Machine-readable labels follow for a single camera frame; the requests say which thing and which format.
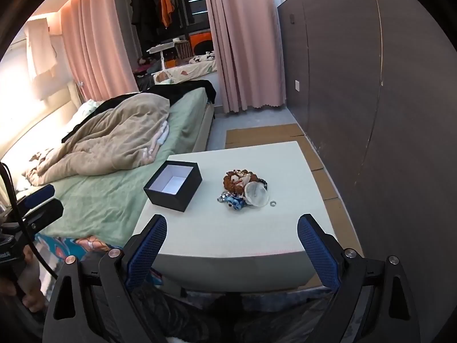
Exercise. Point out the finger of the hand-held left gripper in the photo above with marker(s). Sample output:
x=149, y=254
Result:
x=35, y=196
x=44, y=214

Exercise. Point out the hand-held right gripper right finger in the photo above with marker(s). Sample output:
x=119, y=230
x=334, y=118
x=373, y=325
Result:
x=317, y=250

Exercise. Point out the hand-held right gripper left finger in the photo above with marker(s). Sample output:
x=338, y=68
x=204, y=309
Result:
x=148, y=250

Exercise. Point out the black jewelry box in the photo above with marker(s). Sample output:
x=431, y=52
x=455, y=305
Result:
x=171, y=200

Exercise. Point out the translucent white bangle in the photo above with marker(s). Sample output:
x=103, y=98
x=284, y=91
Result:
x=257, y=194

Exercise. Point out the blue crystal bead jewelry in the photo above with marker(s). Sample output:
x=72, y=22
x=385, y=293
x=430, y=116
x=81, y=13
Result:
x=232, y=200

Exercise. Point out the person's left hand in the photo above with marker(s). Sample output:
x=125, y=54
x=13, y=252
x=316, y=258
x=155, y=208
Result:
x=34, y=298

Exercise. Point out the colourful printed cloth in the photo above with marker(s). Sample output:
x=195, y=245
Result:
x=89, y=244

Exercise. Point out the bed with green sheet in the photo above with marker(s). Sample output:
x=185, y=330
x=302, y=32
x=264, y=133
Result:
x=107, y=200

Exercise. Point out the white low table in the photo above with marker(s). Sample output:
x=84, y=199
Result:
x=232, y=228

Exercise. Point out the beige duvet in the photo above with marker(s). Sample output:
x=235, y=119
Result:
x=107, y=132

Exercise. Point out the pink and white cloth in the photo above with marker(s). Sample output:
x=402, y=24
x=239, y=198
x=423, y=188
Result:
x=157, y=143

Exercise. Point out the flattened brown cardboard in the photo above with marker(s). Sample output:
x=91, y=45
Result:
x=264, y=134

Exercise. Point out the white hanging cloth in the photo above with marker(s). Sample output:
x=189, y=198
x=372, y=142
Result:
x=41, y=53

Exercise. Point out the black cloth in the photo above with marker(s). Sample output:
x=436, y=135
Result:
x=192, y=91

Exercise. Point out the pink curtain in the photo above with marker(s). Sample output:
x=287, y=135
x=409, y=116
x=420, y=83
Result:
x=242, y=43
x=96, y=43

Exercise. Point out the patterned cream bedding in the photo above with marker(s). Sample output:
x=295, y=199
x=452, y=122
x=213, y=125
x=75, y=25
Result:
x=189, y=68

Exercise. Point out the white side table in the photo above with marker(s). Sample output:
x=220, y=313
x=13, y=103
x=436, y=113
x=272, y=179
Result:
x=160, y=48

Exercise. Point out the wooden chair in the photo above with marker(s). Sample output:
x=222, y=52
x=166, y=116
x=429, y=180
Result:
x=182, y=49

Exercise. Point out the black hanging garment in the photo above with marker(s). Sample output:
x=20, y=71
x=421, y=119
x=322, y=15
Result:
x=142, y=14

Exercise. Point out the orange box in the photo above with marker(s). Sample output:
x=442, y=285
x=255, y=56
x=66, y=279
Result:
x=201, y=41

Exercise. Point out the orange hanging garment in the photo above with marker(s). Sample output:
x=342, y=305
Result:
x=165, y=3

